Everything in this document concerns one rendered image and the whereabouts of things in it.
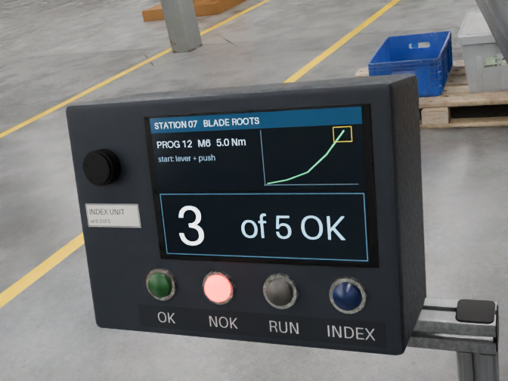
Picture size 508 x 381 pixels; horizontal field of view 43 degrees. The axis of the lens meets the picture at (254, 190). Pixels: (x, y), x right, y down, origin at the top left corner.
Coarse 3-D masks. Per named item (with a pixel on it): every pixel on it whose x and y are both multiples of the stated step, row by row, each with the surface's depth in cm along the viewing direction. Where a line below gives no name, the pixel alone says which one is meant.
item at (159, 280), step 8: (152, 272) 51; (160, 272) 51; (168, 272) 50; (152, 280) 50; (160, 280) 50; (168, 280) 50; (152, 288) 51; (160, 288) 50; (168, 288) 50; (176, 288) 51; (160, 296) 51; (168, 296) 51
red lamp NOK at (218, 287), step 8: (216, 272) 49; (224, 272) 49; (208, 280) 49; (216, 280) 48; (224, 280) 48; (232, 280) 49; (208, 288) 49; (216, 288) 48; (224, 288) 48; (232, 288) 48; (208, 296) 49; (216, 296) 48; (224, 296) 48; (232, 296) 49
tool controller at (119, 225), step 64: (128, 128) 49; (192, 128) 47; (256, 128) 45; (320, 128) 43; (384, 128) 42; (128, 192) 51; (256, 192) 46; (320, 192) 44; (384, 192) 43; (128, 256) 52; (192, 256) 49; (256, 256) 47; (320, 256) 45; (384, 256) 44; (128, 320) 53; (192, 320) 51; (256, 320) 48; (320, 320) 46; (384, 320) 45
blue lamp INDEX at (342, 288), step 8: (336, 280) 45; (344, 280) 45; (352, 280) 45; (336, 288) 45; (344, 288) 44; (352, 288) 44; (360, 288) 44; (336, 296) 45; (344, 296) 44; (352, 296) 44; (360, 296) 44; (336, 304) 45; (344, 304) 45; (352, 304) 44; (360, 304) 45; (344, 312) 45; (352, 312) 45
